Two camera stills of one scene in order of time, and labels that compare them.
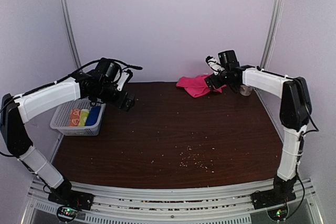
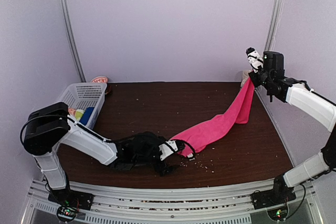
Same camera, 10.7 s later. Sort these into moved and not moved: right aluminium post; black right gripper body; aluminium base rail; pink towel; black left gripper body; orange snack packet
Moved: black right gripper body; pink towel; orange snack packet; black left gripper body
Not moved: aluminium base rail; right aluminium post
